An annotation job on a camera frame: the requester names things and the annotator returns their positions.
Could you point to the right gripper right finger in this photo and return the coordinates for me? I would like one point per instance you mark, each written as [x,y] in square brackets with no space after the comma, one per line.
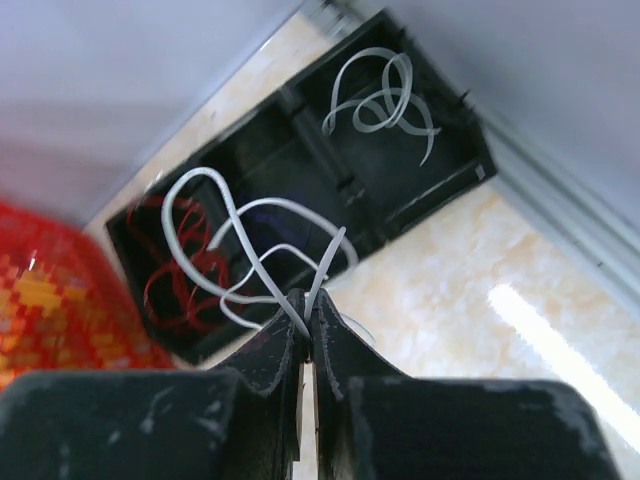
[375,422]

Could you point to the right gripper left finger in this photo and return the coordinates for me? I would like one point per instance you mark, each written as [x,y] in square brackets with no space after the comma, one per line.
[237,420]

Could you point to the black three-compartment bin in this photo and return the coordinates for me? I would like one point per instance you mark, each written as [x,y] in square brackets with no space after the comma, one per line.
[369,136]

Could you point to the red plastic shopping basket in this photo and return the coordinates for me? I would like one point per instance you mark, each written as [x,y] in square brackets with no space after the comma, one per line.
[62,304]

